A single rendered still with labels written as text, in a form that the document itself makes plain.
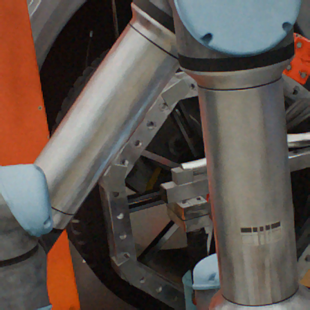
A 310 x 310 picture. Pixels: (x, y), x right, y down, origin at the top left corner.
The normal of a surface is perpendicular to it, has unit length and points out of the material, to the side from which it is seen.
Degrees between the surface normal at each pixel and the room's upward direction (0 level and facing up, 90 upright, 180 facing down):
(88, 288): 0
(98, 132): 87
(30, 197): 64
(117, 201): 90
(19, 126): 90
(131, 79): 83
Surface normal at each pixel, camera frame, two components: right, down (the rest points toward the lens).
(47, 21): 0.35, 0.26
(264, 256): 0.10, 0.31
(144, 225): -0.13, -0.94
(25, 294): 0.59, 0.18
